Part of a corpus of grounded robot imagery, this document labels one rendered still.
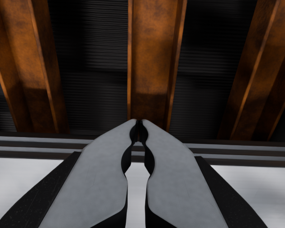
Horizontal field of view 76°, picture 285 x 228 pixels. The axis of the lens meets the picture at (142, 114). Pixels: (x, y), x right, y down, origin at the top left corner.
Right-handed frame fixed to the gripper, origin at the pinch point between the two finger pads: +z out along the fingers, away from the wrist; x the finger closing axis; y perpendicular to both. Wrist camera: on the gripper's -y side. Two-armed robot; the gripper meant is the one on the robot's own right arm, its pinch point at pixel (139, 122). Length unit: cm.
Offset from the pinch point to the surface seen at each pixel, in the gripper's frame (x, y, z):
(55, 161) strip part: -9.8, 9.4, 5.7
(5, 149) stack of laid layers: -16.4, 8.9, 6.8
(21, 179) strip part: -14.6, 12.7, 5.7
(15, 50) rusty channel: -22.0, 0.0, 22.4
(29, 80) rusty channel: -20.9, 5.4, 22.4
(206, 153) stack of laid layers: 8.6, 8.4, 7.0
